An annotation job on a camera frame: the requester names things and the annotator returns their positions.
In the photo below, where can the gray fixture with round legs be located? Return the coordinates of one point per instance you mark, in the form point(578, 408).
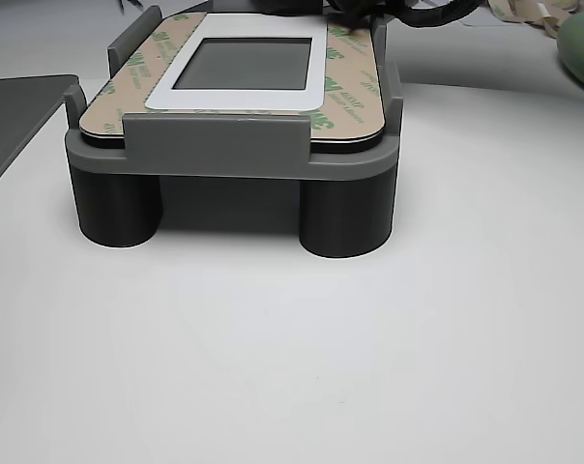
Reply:
point(214, 140)

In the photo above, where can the white framed display panel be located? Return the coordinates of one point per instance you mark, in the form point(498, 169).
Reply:
point(248, 99)

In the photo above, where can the gray flat plate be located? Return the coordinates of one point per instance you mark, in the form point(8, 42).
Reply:
point(16, 121)

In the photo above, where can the peeled tan liner strips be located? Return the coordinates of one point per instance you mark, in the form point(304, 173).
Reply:
point(514, 12)

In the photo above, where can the green rounded object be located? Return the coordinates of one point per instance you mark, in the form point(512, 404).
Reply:
point(582, 53)

